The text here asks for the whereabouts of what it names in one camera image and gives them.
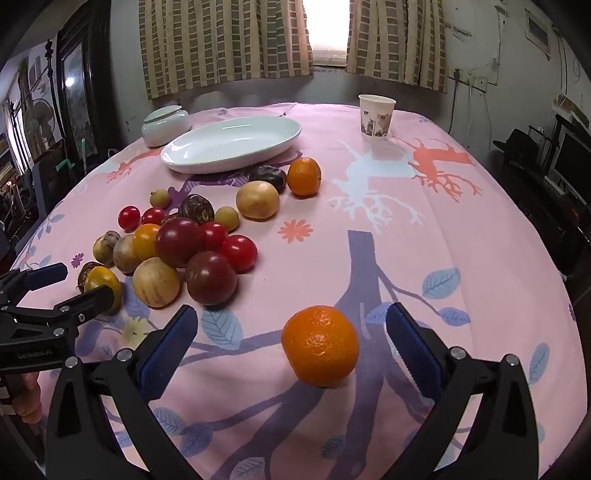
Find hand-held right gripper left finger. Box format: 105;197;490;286
45;305;211;480

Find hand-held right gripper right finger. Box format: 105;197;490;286
385;302;548;480

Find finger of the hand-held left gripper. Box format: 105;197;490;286
0;262;69;308
0;286;116;342

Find brown round fruit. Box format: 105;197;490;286
76;261;105;294

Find green-yellow tomato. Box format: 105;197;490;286
84;266;123;311

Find small tan round fruit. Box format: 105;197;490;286
113;235;141;274
92;230;121;267
132;257;181;308

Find dark red plum front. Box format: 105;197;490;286
185;250;239;306

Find dark red plum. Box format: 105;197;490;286
156;217;204;269
185;250;239;306

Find mandarin orange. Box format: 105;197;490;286
287;157;322;198
281;305;360;387

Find orange-yellow tomato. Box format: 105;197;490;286
132;223;161;261

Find dark red plum back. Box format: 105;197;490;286
156;217;204;269

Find large yellow-tan round fruit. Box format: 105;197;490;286
235;180;281;220

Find white oval plate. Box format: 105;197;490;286
160;115;302;175

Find person's left hand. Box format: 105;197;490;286
10;371;44;425

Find pink printed tablecloth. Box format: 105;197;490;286
9;102;583;480

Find standing fan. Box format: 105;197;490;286
23;99;61;144

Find white lidded ceramic jar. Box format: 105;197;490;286
141;105;191;148

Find black desk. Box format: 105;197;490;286
494;138;591;278

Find dark wooden cabinet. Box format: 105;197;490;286
55;0;114;158

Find printed paper cup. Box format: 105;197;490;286
358;93;397;139

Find black hat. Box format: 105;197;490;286
492;128;548;160

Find computer monitor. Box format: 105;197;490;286
551;131;591;190

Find checked beige curtain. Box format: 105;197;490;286
139;0;315;101
345;0;448;94

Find cardboard box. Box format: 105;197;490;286
554;95;589;121

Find bright window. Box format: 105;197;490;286
302;0;352;65

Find black power cable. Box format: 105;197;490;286
450;69;461;134

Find white wall vent frame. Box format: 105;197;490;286
524;7;552;58

